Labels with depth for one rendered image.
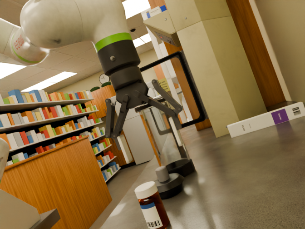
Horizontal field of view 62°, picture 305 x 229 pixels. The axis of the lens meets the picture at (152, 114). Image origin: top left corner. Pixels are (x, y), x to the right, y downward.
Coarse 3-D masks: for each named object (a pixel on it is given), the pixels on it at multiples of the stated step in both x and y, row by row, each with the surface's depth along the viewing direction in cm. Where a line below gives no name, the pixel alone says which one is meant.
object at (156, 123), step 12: (156, 108) 70; (144, 120) 72; (156, 120) 70; (168, 120) 71; (156, 132) 70; (168, 132) 70; (156, 144) 71; (168, 144) 70; (156, 156) 73; (168, 156) 70; (180, 156) 70; (168, 168) 71
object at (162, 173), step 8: (160, 168) 61; (160, 176) 60; (168, 176) 61; (176, 176) 60; (160, 184) 59; (168, 184) 58; (176, 184) 58; (160, 192) 58; (168, 192) 58; (176, 192) 59
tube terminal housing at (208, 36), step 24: (168, 0) 105; (192, 0) 103; (216, 0) 110; (192, 24) 104; (216, 24) 108; (192, 48) 105; (216, 48) 105; (240, 48) 113; (192, 72) 106; (216, 72) 104; (240, 72) 110; (216, 96) 105; (240, 96) 107; (216, 120) 105; (240, 120) 104
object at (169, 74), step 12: (168, 60) 139; (144, 72) 143; (156, 72) 141; (168, 72) 139; (180, 72) 137; (168, 84) 140; (180, 84) 138; (156, 96) 143; (180, 96) 139; (192, 96) 137; (192, 108) 138; (180, 120) 141
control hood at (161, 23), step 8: (152, 16) 107; (160, 16) 106; (168, 16) 105; (152, 24) 107; (160, 24) 106; (168, 24) 106; (152, 32) 123; (160, 32) 113; (168, 32) 106; (176, 32) 108; (176, 40) 121
